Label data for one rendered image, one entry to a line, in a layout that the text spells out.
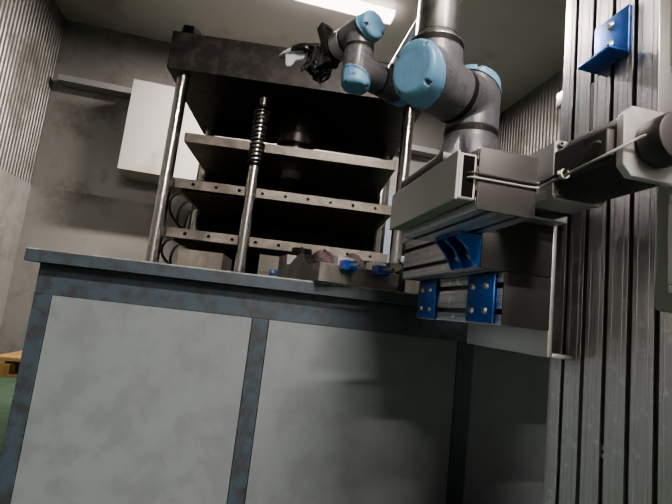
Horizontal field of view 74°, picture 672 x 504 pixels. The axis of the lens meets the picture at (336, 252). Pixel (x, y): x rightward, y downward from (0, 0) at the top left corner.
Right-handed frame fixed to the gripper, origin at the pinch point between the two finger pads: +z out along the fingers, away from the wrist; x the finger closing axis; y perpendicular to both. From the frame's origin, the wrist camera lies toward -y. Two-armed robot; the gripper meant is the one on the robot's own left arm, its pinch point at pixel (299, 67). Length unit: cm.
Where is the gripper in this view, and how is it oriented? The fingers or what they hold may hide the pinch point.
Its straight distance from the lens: 150.9
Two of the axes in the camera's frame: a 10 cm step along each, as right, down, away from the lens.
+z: -6.2, 0.4, 7.9
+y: -2.2, 9.5, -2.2
